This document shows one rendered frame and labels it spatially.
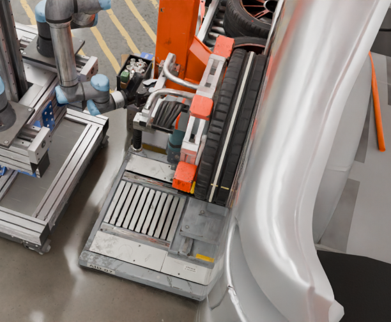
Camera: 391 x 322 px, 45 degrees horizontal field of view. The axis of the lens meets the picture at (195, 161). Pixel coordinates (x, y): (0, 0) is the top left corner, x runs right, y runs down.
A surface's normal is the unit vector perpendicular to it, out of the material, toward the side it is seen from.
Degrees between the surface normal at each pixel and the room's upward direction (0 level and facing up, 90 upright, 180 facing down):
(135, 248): 0
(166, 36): 90
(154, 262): 0
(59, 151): 0
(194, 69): 90
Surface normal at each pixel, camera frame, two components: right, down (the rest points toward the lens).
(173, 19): -0.25, 0.75
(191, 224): 0.13, -0.60
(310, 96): -0.29, -0.54
